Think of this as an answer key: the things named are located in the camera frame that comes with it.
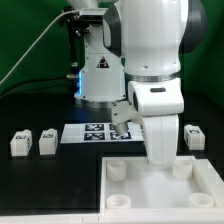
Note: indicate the black camera on stand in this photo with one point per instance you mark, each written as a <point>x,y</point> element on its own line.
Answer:
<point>92,14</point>

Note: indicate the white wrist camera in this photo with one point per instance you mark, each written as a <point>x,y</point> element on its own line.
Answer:
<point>121,113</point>

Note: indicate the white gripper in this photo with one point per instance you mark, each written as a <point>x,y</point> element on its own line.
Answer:
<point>158,105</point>

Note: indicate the white sheet with markers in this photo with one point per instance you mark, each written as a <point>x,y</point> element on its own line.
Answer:
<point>99,132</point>

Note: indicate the white square tabletop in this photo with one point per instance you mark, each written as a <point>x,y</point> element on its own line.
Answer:
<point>132,183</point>

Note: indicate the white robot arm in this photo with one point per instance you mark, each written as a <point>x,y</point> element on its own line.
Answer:
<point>132,65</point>

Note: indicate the white L-shaped obstacle wall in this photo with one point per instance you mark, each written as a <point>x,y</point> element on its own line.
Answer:
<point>209,181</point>

